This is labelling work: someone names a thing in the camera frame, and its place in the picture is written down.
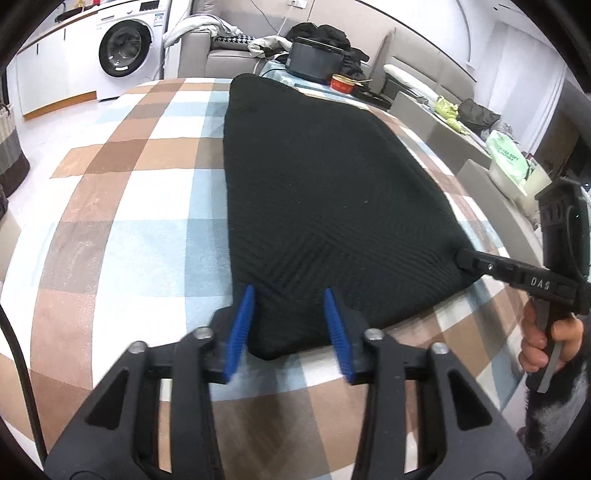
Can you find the black knit sweater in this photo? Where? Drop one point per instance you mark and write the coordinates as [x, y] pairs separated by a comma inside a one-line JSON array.
[[323, 194]]

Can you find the white grey draped cloth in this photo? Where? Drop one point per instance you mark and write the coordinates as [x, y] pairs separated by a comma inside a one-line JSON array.
[[189, 27]]

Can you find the black food tray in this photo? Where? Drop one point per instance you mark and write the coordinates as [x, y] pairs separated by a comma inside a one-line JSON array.
[[374, 98]]

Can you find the person's right hand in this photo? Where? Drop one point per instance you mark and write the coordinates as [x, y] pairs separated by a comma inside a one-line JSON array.
[[535, 344]]

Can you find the green plush toy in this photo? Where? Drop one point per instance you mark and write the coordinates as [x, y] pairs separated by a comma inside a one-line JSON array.
[[445, 108]]

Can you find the wooden chopsticks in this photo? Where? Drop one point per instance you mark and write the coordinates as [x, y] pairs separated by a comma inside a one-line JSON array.
[[362, 83]]

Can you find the pile of black clothes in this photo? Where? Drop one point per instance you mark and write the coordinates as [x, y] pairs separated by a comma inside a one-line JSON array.
[[323, 37]]

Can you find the white crumpled cloth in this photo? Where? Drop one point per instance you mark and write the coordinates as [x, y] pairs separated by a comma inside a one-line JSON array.
[[268, 46]]

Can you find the person's right forearm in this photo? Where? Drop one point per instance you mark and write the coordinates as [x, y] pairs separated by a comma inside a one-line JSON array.
[[554, 415]]

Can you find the red bowl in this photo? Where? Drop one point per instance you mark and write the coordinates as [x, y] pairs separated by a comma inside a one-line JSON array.
[[342, 85]]

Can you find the black bag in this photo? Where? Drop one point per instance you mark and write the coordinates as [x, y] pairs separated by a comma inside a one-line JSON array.
[[480, 117]]

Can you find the green printed plastic bag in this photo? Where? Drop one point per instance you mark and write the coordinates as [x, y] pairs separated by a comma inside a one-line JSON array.
[[508, 154]]

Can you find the striped woven basket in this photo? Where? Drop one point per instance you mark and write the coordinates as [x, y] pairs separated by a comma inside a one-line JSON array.
[[9, 147]]

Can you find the checkered plush blanket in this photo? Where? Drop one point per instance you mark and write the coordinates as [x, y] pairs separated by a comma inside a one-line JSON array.
[[138, 230]]

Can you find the cream bucket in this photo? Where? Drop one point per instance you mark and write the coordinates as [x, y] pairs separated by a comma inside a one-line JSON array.
[[538, 182]]

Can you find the grey sofa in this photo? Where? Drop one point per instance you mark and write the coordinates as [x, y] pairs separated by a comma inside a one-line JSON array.
[[221, 62]]

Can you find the grey low cabinet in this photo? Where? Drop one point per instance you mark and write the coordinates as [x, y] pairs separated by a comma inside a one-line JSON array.
[[425, 127]]

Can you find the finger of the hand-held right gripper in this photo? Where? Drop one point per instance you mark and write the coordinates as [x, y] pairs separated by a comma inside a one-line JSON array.
[[480, 261]]

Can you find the white washing machine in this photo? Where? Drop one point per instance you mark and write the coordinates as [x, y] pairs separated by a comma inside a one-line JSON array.
[[124, 48]]

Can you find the teal checkered tablecloth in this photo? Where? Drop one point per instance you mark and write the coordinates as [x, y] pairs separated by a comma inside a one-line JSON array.
[[272, 71]]

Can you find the white plastic basin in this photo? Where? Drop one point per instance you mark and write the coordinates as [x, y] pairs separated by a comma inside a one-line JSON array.
[[501, 180]]

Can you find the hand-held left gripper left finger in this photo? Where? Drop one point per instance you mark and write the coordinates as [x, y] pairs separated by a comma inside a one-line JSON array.
[[240, 327]]

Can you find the houndstooth pillow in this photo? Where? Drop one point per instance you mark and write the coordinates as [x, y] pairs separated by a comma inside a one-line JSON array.
[[231, 41]]

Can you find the white pillow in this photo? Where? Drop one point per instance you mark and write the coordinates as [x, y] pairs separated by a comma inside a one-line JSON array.
[[406, 76]]

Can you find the white wall socket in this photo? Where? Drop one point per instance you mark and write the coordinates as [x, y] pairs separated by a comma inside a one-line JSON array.
[[300, 3]]

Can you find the white kitchen counter cabinets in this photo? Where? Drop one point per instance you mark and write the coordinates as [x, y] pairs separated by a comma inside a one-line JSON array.
[[55, 60]]

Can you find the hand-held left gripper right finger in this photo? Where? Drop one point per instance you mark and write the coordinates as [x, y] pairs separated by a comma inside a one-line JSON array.
[[337, 332]]

